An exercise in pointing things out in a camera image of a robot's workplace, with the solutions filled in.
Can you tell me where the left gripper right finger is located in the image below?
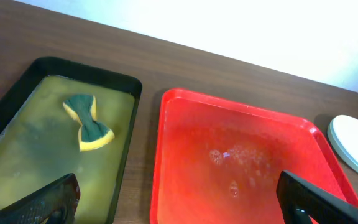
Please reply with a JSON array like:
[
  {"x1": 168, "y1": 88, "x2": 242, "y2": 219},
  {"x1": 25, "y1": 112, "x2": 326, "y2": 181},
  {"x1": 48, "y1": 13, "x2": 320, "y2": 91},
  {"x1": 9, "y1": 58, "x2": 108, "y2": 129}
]
[{"x1": 276, "y1": 171, "x2": 358, "y2": 224}]

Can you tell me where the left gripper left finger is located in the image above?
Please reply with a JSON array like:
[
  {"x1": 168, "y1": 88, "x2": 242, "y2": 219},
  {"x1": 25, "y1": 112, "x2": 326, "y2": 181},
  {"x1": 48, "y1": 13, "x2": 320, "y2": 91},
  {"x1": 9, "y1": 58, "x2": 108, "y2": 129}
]
[{"x1": 0, "y1": 173, "x2": 80, "y2": 224}]

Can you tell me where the yellow green sponge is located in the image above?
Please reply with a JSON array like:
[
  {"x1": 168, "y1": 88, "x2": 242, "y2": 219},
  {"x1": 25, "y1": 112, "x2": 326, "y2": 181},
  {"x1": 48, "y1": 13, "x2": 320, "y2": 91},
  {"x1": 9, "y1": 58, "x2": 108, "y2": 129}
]
[{"x1": 62, "y1": 94, "x2": 115, "y2": 152}]

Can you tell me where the white plate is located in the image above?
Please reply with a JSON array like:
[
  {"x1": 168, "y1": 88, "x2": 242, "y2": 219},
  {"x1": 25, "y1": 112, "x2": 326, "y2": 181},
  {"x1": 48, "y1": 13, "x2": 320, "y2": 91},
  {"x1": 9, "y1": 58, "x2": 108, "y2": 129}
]
[{"x1": 327, "y1": 115, "x2": 358, "y2": 173}]

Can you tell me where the red plastic tray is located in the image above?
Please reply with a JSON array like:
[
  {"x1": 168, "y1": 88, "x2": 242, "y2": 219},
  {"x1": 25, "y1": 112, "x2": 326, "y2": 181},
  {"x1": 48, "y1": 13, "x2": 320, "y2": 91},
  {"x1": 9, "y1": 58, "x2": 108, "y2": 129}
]
[{"x1": 150, "y1": 88, "x2": 358, "y2": 223}]

